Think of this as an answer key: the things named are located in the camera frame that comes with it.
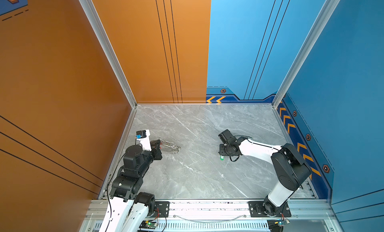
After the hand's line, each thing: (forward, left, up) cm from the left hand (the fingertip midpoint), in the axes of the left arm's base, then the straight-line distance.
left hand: (160, 139), depth 71 cm
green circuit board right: (-31, -57, -26) cm, 69 cm away
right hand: (+6, -33, -24) cm, 41 cm away
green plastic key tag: (+2, -33, -25) cm, 42 cm away
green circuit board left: (-31, +5, -26) cm, 41 cm away
